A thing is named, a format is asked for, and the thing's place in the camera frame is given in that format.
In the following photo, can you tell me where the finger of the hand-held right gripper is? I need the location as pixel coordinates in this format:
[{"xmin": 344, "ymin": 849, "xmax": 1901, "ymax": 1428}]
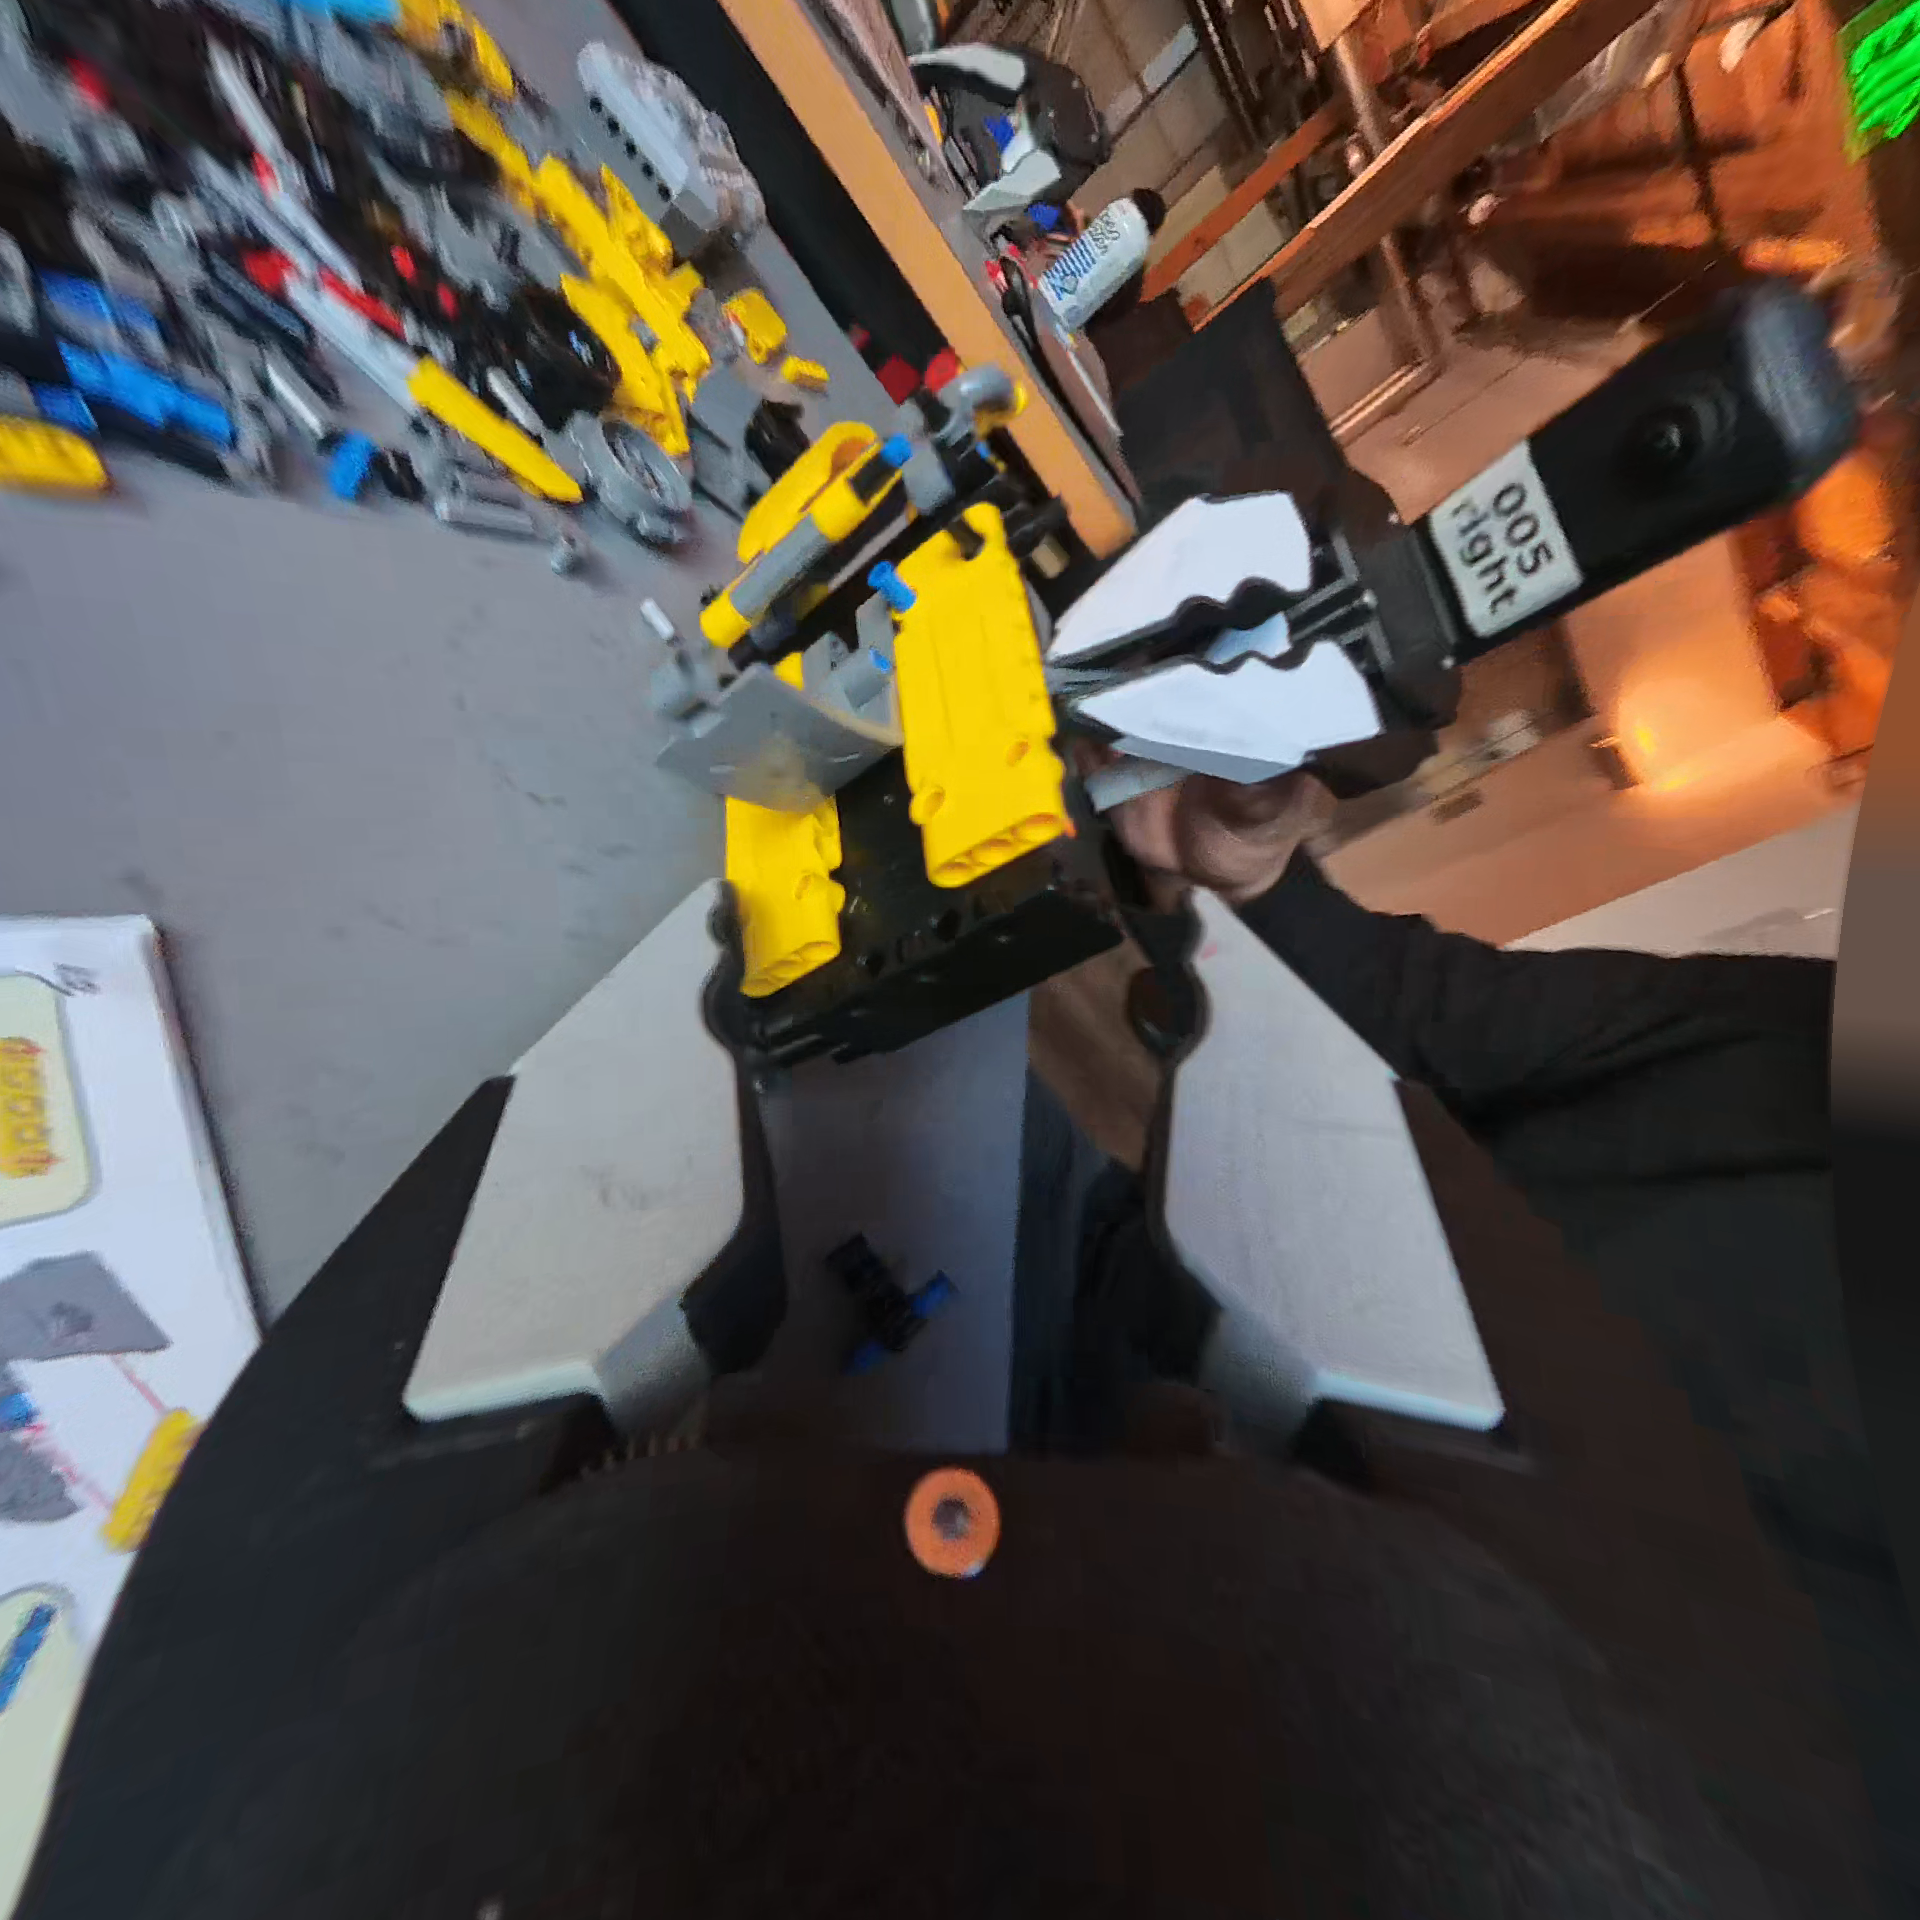
[
  {"xmin": 1064, "ymin": 640, "xmax": 1392, "ymax": 811},
  {"xmin": 1045, "ymin": 489, "xmax": 1326, "ymax": 672}
]

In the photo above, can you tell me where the person's right hand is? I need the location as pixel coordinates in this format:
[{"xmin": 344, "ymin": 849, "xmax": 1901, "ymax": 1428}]
[{"xmin": 1111, "ymin": 764, "xmax": 1347, "ymax": 913}]

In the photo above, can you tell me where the building instruction booklet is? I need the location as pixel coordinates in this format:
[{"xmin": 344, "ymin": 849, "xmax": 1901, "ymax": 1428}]
[{"xmin": 0, "ymin": 913, "xmax": 262, "ymax": 1912}]

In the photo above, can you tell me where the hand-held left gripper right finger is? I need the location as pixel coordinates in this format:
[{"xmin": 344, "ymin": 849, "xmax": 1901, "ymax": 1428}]
[{"xmin": 1142, "ymin": 896, "xmax": 1510, "ymax": 1450}]

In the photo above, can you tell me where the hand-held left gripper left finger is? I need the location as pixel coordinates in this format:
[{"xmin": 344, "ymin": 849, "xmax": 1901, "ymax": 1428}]
[{"xmin": 400, "ymin": 881, "xmax": 793, "ymax": 1433}]

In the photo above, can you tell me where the black brick connector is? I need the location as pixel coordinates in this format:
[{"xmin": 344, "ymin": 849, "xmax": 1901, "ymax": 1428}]
[{"xmin": 823, "ymin": 1227, "xmax": 923, "ymax": 1359}]

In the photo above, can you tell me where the white plastic bottle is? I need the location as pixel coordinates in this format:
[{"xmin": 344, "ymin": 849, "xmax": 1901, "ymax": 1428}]
[{"xmin": 1033, "ymin": 187, "xmax": 1176, "ymax": 337}]

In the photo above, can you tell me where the grey battery box brick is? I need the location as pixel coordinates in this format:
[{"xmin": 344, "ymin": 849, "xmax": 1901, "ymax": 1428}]
[{"xmin": 574, "ymin": 36, "xmax": 771, "ymax": 260}]

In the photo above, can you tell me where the yellow toy brick vehicle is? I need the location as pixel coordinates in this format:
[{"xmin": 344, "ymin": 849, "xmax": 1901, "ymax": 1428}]
[{"xmin": 647, "ymin": 369, "xmax": 1135, "ymax": 1070}]

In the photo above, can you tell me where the pile of loose toy bricks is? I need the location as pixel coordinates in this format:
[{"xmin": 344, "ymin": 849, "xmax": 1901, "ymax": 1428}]
[{"xmin": 0, "ymin": 0, "xmax": 848, "ymax": 578}]

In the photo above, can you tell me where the grey desk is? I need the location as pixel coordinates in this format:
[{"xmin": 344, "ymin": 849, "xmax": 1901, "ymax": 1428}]
[{"xmin": 0, "ymin": 0, "xmax": 1147, "ymax": 1460}]

